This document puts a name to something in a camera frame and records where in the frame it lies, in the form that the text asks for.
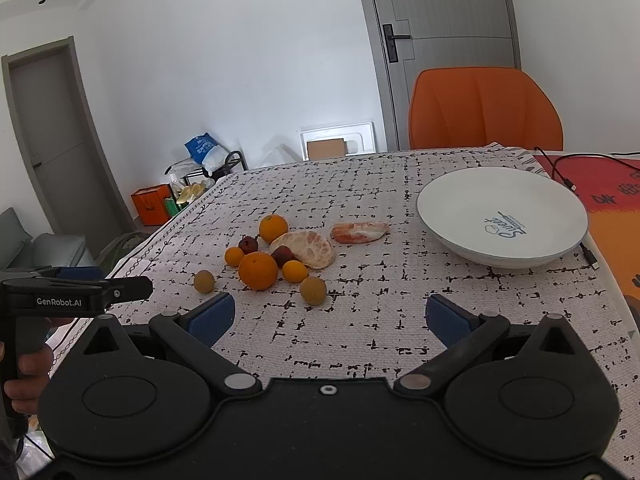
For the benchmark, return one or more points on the orange chair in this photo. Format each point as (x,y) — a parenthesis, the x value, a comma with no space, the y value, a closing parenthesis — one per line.
(463,107)

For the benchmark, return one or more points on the white ceramic plate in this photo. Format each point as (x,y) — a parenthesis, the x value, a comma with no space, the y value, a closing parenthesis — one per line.
(501,217)

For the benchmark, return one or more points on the blue white plastic bag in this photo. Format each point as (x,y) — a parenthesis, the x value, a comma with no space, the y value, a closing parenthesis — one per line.
(206,151)

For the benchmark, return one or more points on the person's left hand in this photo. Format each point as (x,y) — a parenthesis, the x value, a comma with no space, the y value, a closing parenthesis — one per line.
(34,362)

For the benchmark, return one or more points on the peeled pomelo half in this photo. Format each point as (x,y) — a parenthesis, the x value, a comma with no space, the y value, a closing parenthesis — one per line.
(309,247)

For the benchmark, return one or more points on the grey door with handle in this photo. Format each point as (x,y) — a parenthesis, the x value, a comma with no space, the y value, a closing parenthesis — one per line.
(408,36)

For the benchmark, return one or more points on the small tangerine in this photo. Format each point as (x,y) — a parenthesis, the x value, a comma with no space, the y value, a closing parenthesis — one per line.
(233,256)
(294,271)

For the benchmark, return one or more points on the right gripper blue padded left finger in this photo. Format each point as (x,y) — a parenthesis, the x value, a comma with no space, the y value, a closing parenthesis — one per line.
(187,339)

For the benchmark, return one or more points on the grey side door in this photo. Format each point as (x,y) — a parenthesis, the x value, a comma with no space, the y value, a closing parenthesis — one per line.
(60,147)

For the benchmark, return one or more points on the dark red fruit back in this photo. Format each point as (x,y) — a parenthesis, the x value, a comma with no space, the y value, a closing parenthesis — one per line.
(248,244)

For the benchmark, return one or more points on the dark red fruit front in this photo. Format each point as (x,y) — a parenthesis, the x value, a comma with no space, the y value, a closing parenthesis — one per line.
(282,255)

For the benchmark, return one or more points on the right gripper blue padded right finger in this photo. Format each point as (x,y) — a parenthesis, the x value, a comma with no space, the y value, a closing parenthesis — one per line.
(467,338)

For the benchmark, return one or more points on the orange red printed mat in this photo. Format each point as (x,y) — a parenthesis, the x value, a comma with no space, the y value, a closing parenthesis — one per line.
(608,186)

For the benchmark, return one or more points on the black metal rack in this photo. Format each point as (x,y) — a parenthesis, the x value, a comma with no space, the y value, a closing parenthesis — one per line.
(186,171)

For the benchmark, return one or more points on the brown longan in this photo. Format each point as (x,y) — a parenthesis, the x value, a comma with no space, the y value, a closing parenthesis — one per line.
(313,291)
(204,282)

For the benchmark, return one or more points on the large orange front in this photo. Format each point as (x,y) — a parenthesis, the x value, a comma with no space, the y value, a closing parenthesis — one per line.
(258,271)

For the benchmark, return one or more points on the orange storage box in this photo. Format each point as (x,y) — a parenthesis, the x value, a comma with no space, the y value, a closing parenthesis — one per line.
(150,204)

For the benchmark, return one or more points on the white framed board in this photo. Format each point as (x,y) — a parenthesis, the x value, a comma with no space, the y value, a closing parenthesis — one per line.
(338,141)

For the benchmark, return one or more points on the black white patterned tablecloth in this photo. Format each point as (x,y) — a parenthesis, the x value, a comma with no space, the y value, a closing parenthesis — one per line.
(372,322)

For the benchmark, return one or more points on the dark red fruit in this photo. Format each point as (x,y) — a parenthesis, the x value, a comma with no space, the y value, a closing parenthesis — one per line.
(282,255)
(248,244)

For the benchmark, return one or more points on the grey sofa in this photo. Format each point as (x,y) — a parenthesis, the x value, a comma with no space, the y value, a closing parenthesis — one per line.
(19,250)

